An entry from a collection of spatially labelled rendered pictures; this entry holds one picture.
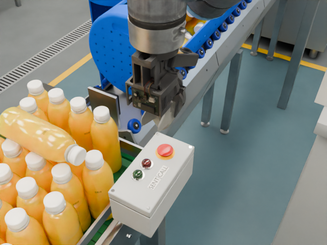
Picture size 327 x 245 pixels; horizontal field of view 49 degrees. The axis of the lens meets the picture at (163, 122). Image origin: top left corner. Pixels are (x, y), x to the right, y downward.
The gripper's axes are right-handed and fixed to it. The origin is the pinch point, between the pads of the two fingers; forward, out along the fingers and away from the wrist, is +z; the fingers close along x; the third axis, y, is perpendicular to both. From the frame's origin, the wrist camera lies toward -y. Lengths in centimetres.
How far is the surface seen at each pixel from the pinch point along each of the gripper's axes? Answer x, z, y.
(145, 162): -1.4, 8.2, 5.2
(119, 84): -32.1, 21.2, -27.8
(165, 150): 0.7, 8.2, 0.2
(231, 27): -17, 27, -90
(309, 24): 6, 53, -162
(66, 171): -14.5, 8.3, 15.3
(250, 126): -8, 119, -134
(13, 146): -29.7, 8.4, 15.4
